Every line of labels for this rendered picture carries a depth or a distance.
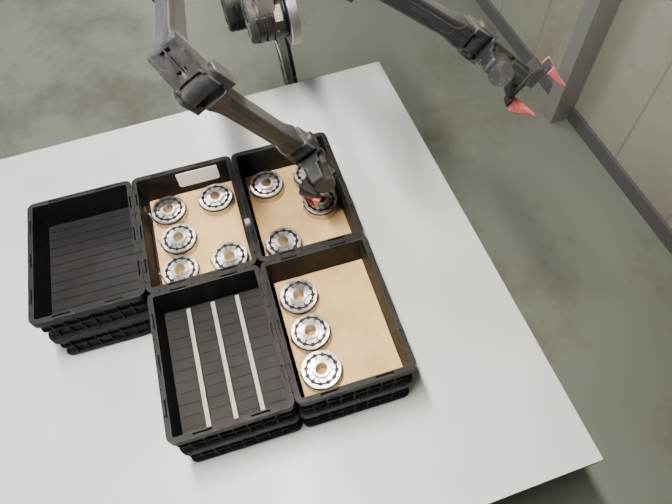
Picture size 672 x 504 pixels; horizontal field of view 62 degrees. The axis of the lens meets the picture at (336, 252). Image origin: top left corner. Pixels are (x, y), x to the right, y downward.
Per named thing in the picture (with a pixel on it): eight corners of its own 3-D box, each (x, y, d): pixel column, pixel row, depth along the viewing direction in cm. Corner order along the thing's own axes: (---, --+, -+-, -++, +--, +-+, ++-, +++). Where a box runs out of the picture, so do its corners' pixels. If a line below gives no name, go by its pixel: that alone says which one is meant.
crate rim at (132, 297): (31, 209, 163) (26, 205, 161) (133, 184, 166) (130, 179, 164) (32, 330, 142) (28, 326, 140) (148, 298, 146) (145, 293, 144)
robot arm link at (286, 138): (207, 51, 108) (169, 85, 112) (216, 72, 106) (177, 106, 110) (316, 130, 146) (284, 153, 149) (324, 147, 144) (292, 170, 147)
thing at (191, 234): (159, 229, 163) (159, 228, 163) (193, 220, 164) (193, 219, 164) (164, 257, 158) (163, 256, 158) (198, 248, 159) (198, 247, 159)
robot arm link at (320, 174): (307, 128, 142) (281, 147, 145) (320, 160, 136) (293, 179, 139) (331, 149, 152) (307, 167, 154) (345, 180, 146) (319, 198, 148)
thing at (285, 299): (276, 286, 152) (275, 285, 151) (311, 275, 153) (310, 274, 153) (286, 318, 147) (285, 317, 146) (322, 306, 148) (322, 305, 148)
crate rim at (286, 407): (149, 298, 146) (146, 294, 144) (259, 267, 150) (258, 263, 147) (169, 448, 126) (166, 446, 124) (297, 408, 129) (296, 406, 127)
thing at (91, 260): (47, 228, 171) (28, 206, 161) (143, 203, 174) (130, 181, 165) (51, 343, 151) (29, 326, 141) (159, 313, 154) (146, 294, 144)
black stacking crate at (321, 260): (265, 284, 158) (259, 264, 148) (364, 256, 161) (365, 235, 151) (301, 418, 138) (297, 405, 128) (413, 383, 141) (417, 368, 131)
